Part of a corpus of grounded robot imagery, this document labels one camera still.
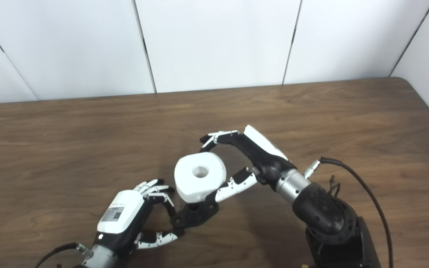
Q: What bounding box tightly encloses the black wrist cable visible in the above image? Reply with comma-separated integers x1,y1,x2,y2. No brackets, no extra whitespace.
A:
32,242,88,268
304,157,393,268

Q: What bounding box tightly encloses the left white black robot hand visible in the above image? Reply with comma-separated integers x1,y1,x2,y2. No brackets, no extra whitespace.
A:
93,179,185,258

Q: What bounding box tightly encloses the black flanged holder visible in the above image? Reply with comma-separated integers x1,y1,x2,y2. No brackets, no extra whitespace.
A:
171,193,219,229

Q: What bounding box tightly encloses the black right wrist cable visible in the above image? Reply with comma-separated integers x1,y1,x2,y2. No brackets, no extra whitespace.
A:
304,157,393,268

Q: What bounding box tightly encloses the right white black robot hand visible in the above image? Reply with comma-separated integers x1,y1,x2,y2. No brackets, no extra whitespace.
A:
200,125,297,203

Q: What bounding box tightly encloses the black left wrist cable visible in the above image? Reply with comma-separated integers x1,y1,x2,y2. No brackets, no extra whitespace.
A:
32,242,88,268

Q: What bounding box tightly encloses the round white piece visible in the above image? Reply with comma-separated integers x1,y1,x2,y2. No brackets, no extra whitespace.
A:
174,152,227,203

